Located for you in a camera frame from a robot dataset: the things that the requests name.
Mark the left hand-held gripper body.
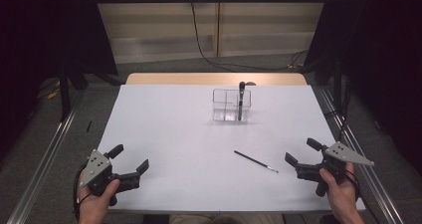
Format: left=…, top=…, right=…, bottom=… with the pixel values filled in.
left=79, top=148, right=140, bottom=207

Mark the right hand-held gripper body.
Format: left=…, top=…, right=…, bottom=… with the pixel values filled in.
left=296, top=141, right=375, bottom=198

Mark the thin black pen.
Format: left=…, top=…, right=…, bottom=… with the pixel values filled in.
left=233, top=149, right=280, bottom=174

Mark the black marker pen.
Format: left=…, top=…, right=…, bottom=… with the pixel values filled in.
left=236, top=81, right=247, bottom=121

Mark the clear plastic organizer box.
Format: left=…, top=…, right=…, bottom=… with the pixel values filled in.
left=212, top=88, right=253, bottom=123

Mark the person's right hand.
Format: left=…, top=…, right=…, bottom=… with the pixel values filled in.
left=318, top=162, right=361, bottom=215

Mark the person's left hand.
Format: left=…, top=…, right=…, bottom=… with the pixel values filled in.
left=76, top=178, right=121, bottom=220

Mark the white table mat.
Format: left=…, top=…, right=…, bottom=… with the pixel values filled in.
left=73, top=84, right=366, bottom=214

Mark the wooden table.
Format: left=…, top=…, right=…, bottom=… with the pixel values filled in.
left=124, top=72, right=309, bottom=87

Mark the black curtain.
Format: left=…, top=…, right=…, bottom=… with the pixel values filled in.
left=0, top=0, right=119, bottom=160
left=303, top=0, right=422, bottom=177

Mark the left hand-held gripper cable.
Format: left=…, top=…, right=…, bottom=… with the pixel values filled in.
left=72, top=163, right=91, bottom=222

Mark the hand-held gripper cable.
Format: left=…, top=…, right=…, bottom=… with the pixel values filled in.
left=344, top=169, right=362, bottom=202
left=72, top=163, right=91, bottom=222

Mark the black cable bundle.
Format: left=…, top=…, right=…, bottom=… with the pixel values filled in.
left=326, top=81, right=351, bottom=146

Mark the right hand-held gripper cable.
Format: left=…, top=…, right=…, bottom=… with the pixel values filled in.
left=344, top=169, right=362, bottom=202

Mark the metal floor rail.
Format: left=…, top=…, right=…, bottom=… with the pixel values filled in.
left=316, top=84, right=405, bottom=224
left=6, top=93, right=86, bottom=224

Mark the black stand post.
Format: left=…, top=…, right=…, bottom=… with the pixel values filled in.
left=57, top=60, right=73, bottom=122

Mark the long black floor cable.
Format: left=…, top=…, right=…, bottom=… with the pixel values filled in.
left=189, top=0, right=310, bottom=73

